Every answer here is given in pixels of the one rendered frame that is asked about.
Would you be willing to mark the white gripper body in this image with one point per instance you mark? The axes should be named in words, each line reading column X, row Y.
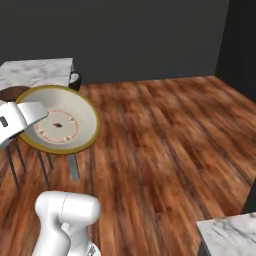
column 33, row 113

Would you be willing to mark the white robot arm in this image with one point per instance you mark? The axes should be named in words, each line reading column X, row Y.
column 68, row 213

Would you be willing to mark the white bowl with yellow rim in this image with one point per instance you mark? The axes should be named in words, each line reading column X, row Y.
column 75, row 113

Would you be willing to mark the black box with white top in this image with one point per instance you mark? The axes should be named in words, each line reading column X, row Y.
column 74, row 80

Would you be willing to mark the grey flat bar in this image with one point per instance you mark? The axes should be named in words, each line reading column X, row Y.
column 73, row 166

